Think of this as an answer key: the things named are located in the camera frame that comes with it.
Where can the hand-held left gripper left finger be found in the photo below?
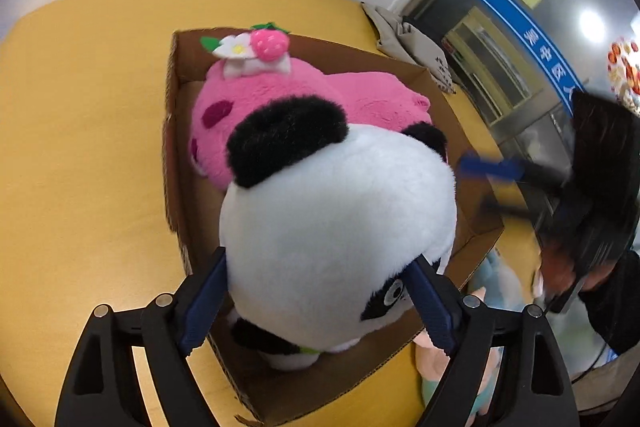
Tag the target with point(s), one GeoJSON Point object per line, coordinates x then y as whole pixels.
{"type": "Point", "coordinates": [205, 302]}

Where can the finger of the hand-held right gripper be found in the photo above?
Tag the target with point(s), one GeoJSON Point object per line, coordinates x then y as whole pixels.
{"type": "Point", "coordinates": [490, 168]}
{"type": "Point", "coordinates": [510, 208]}

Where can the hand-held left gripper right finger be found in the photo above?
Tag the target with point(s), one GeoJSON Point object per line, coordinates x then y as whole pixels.
{"type": "Point", "coordinates": [430, 312]}

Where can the pink pig plush toy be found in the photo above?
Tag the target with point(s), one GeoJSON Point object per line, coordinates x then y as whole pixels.
{"type": "Point", "coordinates": [435, 367]}

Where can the light blue plush toy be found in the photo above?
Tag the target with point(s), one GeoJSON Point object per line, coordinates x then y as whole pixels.
{"type": "Point", "coordinates": [500, 272]}

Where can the brown cardboard box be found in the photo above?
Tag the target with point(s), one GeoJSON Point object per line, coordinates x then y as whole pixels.
{"type": "Point", "coordinates": [175, 167]}

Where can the panda plush toy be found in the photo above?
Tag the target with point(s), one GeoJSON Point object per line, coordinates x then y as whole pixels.
{"type": "Point", "coordinates": [325, 217]}

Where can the person's right forearm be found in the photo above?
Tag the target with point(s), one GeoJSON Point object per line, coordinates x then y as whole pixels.
{"type": "Point", "coordinates": [620, 307]}

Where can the person's right hand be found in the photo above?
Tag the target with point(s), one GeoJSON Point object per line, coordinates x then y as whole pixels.
{"type": "Point", "coordinates": [560, 267]}

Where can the metal framed glass door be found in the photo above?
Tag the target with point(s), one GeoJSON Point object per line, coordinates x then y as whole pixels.
{"type": "Point", "coordinates": [500, 67]}

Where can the red window decoration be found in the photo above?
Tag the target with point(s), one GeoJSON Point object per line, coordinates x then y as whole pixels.
{"type": "Point", "coordinates": [625, 72]}

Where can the blue door banner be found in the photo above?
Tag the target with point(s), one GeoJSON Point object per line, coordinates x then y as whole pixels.
{"type": "Point", "coordinates": [520, 27]}

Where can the grey canvas bag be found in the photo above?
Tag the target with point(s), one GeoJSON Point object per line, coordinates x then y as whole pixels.
{"type": "Point", "coordinates": [400, 37]}

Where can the wooden desk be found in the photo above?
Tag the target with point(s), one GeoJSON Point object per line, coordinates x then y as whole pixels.
{"type": "Point", "coordinates": [90, 132]}

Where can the pink bear plush toy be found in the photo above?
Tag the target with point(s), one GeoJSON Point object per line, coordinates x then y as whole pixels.
{"type": "Point", "coordinates": [280, 87]}

